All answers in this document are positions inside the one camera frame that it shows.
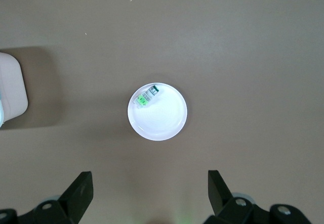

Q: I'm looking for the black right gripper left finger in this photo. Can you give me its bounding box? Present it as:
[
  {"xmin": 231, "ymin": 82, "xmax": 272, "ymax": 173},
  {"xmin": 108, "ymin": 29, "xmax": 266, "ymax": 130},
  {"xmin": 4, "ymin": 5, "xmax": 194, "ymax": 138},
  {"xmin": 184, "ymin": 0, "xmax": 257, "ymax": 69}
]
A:
[{"xmin": 0, "ymin": 171, "xmax": 95, "ymax": 224}]

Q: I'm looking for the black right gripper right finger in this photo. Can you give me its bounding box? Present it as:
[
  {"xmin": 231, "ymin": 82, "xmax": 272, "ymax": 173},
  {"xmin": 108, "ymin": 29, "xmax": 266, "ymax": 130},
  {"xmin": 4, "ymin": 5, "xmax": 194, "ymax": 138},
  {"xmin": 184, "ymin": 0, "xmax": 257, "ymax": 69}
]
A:
[{"xmin": 204, "ymin": 169, "xmax": 312, "ymax": 224}]

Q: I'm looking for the white lidded storage box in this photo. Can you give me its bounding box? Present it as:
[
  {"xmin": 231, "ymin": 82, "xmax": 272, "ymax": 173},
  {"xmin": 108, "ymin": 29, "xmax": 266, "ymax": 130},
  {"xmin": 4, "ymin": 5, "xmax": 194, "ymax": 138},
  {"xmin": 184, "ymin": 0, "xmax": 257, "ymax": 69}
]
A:
[{"xmin": 0, "ymin": 52, "xmax": 29, "ymax": 129}]

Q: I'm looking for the pale pink round plate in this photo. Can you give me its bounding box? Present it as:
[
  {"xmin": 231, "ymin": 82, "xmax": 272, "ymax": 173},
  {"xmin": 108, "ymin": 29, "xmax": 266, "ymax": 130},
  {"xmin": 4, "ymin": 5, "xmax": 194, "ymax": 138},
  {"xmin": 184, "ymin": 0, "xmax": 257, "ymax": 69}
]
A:
[{"xmin": 127, "ymin": 82, "xmax": 189, "ymax": 142}]

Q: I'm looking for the green push button switch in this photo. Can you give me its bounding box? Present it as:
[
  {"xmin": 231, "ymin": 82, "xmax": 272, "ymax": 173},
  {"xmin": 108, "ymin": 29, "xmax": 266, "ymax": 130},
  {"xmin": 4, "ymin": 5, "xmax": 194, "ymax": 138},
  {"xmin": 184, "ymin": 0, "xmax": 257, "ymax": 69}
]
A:
[{"xmin": 133, "ymin": 84, "xmax": 161, "ymax": 109}]

